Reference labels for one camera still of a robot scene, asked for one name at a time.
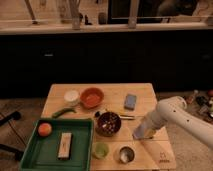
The dark patterned bowl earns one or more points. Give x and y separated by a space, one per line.
108 124

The green cup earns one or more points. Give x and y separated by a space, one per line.
100 150

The wooden block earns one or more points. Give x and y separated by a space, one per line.
65 145

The blue sponge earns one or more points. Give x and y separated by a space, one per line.
130 101

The orange fruit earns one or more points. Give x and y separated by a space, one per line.
44 129

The light blue towel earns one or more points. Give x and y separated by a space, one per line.
139 133

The red bowl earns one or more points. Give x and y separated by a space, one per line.
91 97

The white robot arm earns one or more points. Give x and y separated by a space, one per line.
174 110

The black chopsticks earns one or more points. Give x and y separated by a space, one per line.
127 117

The green vegetable peeler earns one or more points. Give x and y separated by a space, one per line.
62 111

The white small bowl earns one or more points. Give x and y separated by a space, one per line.
72 97

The green plastic tray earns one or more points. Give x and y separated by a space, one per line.
41 153

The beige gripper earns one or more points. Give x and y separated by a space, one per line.
148 133

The metal cup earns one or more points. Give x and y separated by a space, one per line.
126 154

